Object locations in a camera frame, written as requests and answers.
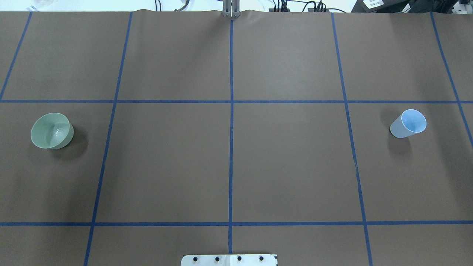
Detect grey metal camera post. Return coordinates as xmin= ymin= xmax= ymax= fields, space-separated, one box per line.
xmin=221 ymin=0 xmax=241 ymax=18

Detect light green bowl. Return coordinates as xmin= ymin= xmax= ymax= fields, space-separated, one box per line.
xmin=30 ymin=113 xmax=74 ymax=149

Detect white bracket plate with bolts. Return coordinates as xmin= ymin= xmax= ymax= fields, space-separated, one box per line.
xmin=180 ymin=254 xmax=278 ymax=266

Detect light blue cup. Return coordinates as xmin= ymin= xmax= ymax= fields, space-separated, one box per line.
xmin=389 ymin=109 xmax=427 ymax=139

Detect dark equipment box top right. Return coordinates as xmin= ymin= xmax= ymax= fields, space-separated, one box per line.
xmin=351 ymin=0 xmax=472 ymax=14

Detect black cables at table back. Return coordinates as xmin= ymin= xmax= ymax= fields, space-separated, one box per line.
xmin=268 ymin=0 xmax=346 ymax=13

